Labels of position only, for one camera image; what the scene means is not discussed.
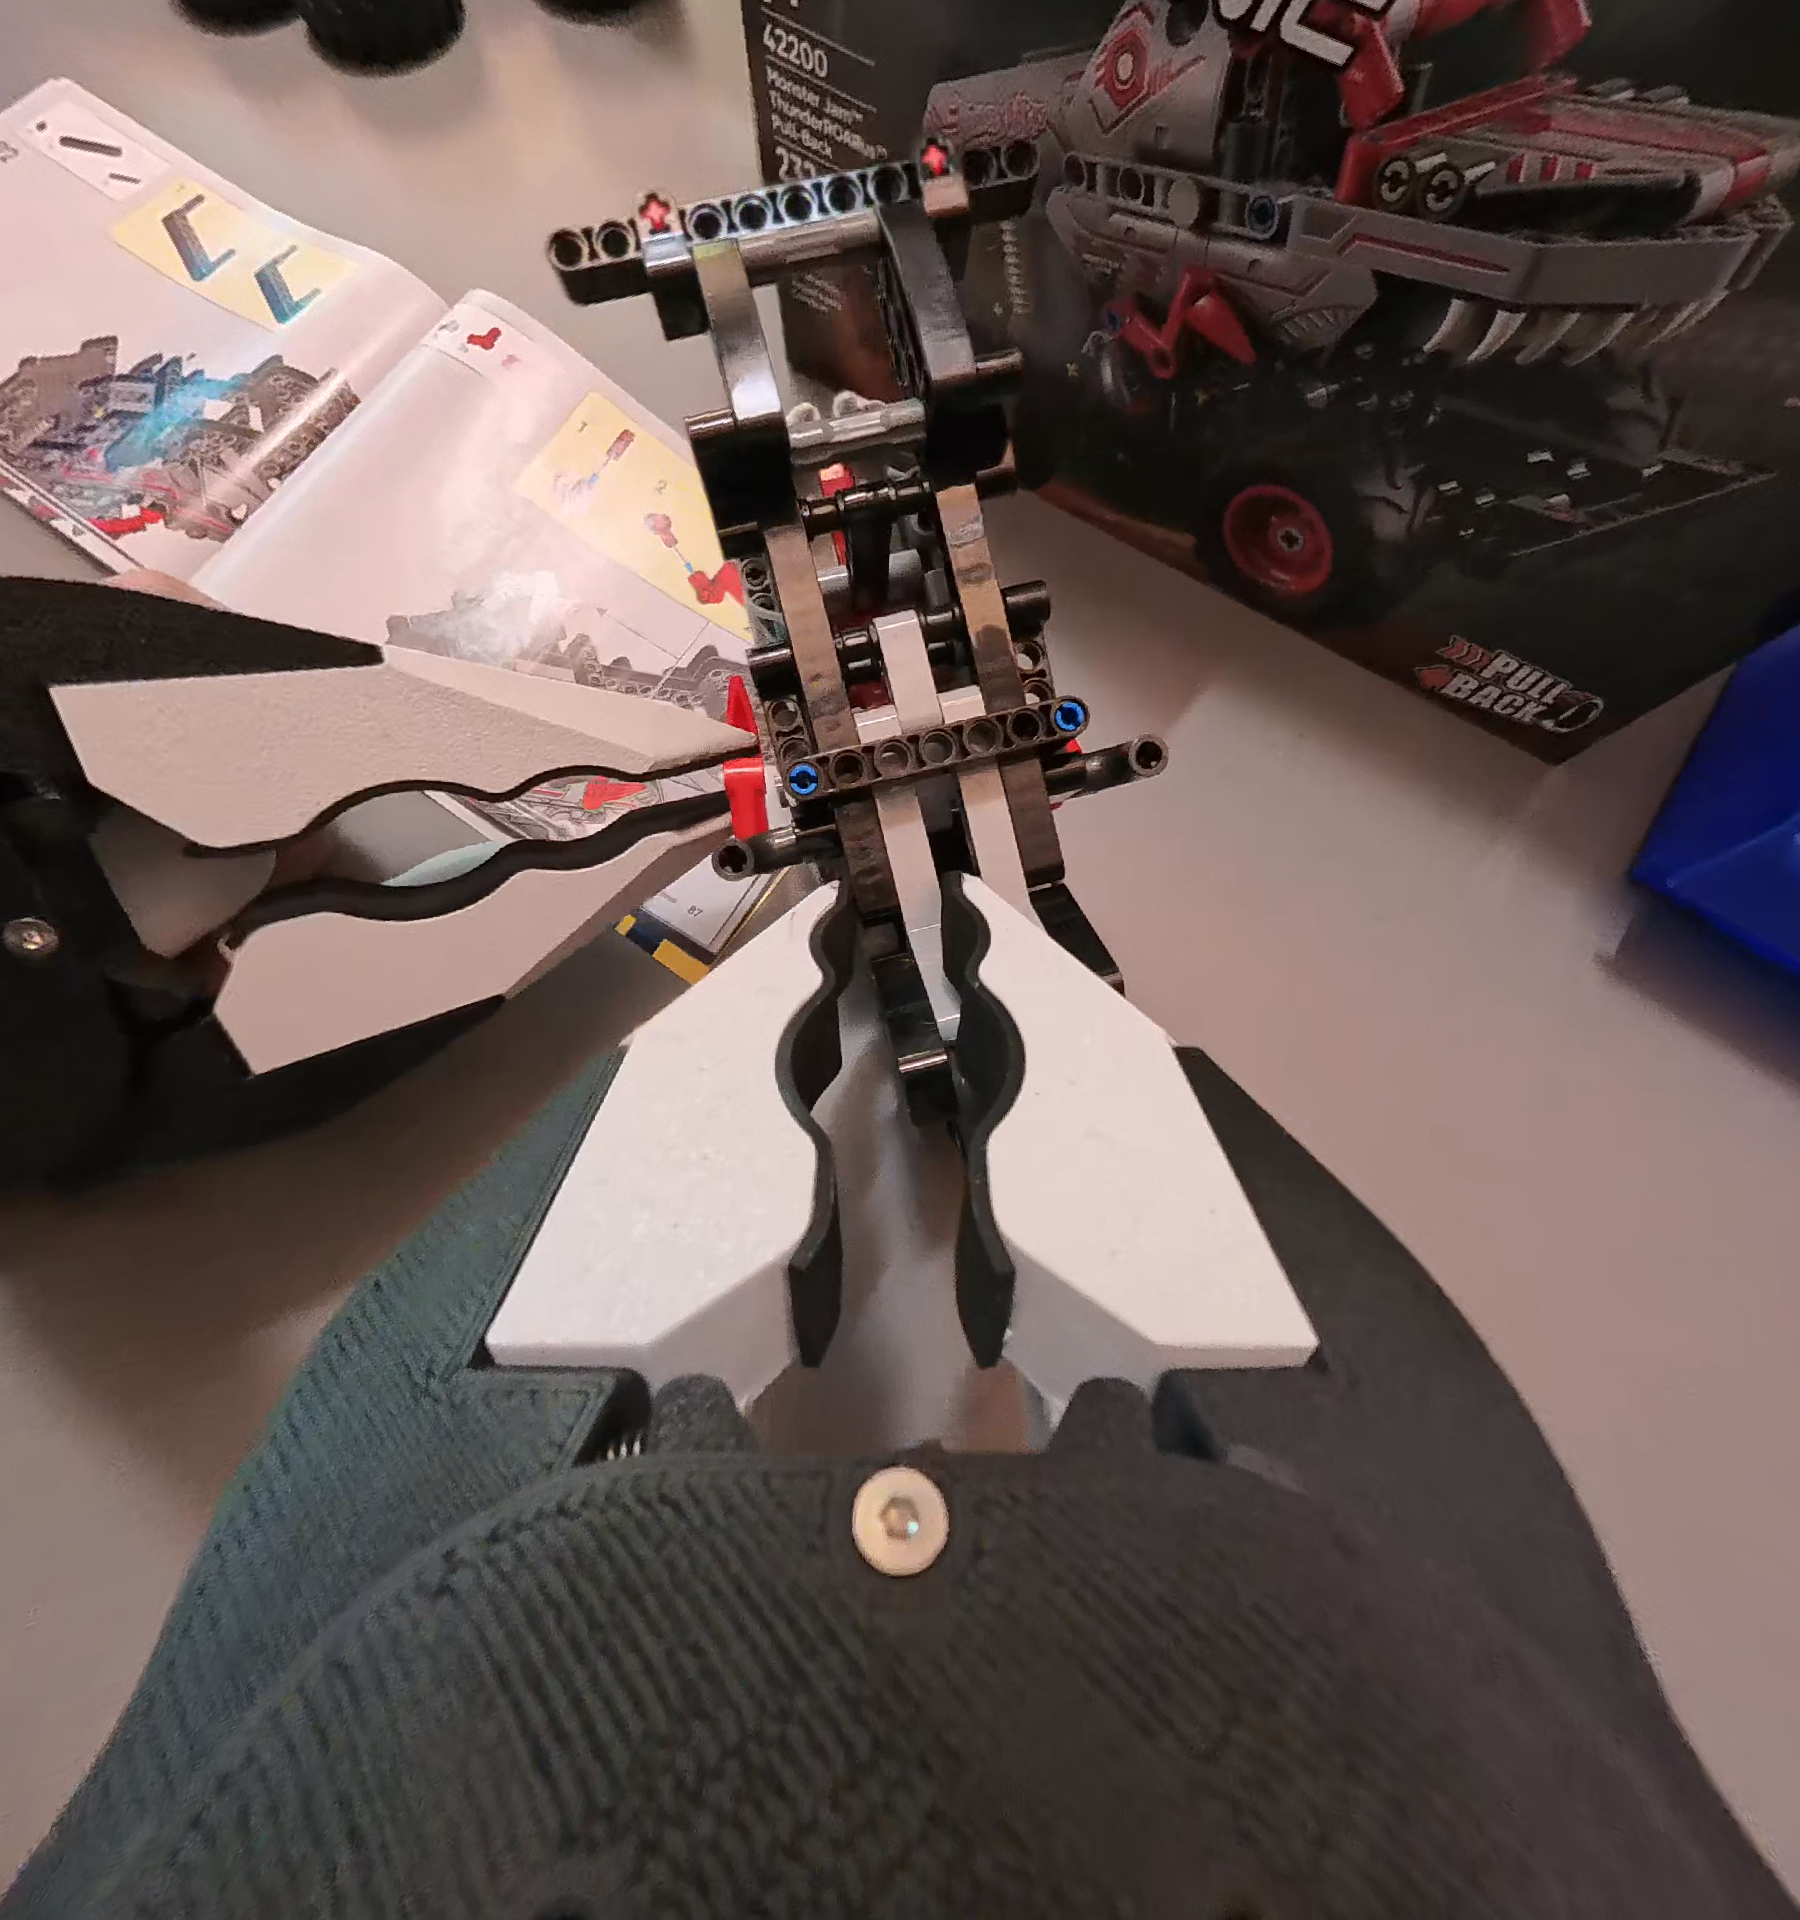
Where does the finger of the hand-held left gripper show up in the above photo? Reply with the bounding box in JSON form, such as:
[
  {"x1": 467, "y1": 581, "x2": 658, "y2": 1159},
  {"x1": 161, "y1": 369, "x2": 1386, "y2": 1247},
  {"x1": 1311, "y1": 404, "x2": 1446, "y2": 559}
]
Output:
[
  {"x1": 48, "y1": 648, "x2": 765, "y2": 954},
  {"x1": 215, "y1": 800, "x2": 740, "y2": 1076}
]

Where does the red toy connector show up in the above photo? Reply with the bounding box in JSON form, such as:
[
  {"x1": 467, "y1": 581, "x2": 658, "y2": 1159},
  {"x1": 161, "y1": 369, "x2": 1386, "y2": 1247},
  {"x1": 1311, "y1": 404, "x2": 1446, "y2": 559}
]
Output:
[{"x1": 720, "y1": 674, "x2": 770, "y2": 839}]

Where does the grey desk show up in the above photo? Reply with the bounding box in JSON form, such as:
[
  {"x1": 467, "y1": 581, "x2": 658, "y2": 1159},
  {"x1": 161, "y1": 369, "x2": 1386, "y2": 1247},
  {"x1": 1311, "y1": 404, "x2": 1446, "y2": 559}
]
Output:
[{"x1": 0, "y1": 0, "x2": 1800, "y2": 1920}]

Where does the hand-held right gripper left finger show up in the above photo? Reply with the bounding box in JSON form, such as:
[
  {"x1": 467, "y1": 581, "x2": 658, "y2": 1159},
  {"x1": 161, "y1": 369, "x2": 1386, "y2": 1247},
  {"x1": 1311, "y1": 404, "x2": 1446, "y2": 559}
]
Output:
[{"x1": 481, "y1": 886, "x2": 857, "y2": 1413}]

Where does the toy vehicle model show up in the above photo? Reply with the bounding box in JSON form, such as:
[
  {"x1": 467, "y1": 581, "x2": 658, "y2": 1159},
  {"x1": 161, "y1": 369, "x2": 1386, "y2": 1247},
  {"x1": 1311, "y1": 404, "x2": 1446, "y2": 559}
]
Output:
[{"x1": 551, "y1": 139, "x2": 1172, "y2": 1137}]

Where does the dark toy set box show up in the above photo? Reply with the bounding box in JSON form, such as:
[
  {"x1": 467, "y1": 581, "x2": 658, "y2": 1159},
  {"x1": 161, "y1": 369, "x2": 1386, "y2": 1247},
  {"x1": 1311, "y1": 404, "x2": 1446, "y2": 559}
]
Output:
[{"x1": 742, "y1": 0, "x2": 1800, "y2": 769}]

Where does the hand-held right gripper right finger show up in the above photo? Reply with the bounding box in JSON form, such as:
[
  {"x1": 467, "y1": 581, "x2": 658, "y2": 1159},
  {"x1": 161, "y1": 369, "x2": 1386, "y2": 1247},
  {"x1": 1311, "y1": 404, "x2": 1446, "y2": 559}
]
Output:
[{"x1": 939, "y1": 872, "x2": 1321, "y2": 1452}]

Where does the instruction booklet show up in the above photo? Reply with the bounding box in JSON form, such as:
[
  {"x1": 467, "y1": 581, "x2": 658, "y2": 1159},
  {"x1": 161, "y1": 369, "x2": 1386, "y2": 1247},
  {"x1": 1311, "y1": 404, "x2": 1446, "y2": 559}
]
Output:
[{"x1": 0, "y1": 79, "x2": 779, "y2": 987}]

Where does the person's left hand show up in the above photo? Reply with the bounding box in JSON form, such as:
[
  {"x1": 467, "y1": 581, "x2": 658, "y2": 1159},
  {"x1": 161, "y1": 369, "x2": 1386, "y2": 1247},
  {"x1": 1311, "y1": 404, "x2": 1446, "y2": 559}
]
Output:
[{"x1": 187, "y1": 839, "x2": 334, "y2": 937}]

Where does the blue plastic bin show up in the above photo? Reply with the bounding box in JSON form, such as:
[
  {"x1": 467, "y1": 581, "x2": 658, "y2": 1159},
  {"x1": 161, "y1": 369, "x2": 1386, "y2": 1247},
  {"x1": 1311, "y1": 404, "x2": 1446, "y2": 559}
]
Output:
[{"x1": 1630, "y1": 587, "x2": 1800, "y2": 1039}]

